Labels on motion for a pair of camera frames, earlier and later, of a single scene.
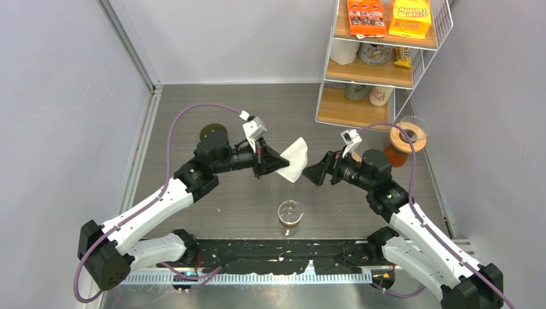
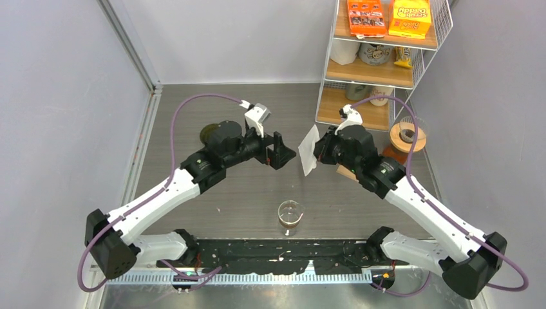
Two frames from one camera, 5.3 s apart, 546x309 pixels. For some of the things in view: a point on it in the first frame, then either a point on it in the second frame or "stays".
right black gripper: (331, 164) → (322, 148)
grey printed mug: (375, 54) stays
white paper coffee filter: (297, 156) → (306, 152)
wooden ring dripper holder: (404, 146) stays
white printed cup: (379, 95) stays
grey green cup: (356, 92) stays
